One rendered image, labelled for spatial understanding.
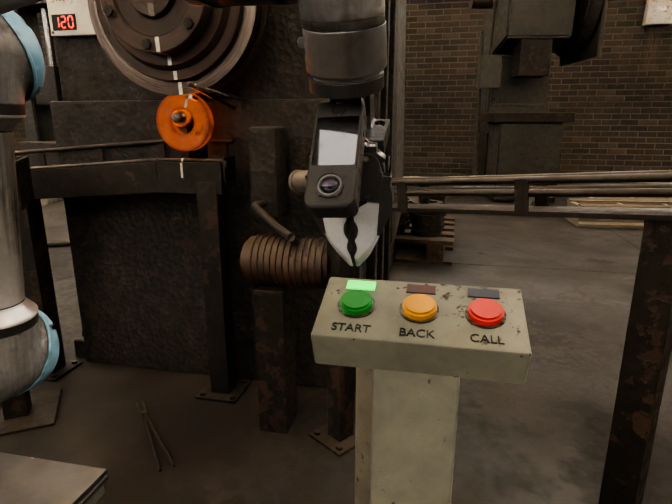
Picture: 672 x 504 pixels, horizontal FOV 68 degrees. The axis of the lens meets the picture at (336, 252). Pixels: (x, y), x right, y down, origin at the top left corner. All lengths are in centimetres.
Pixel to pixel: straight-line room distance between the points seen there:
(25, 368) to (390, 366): 52
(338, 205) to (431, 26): 707
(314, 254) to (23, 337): 63
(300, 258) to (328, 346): 62
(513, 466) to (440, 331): 85
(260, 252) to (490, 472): 77
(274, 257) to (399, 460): 68
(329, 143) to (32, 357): 56
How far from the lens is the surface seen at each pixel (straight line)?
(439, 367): 58
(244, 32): 137
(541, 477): 137
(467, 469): 134
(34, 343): 84
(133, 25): 142
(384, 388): 60
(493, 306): 59
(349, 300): 59
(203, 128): 142
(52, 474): 89
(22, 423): 168
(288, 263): 120
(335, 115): 48
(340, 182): 43
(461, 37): 743
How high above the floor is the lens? 82
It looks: 15 degrees down
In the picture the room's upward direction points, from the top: straight up
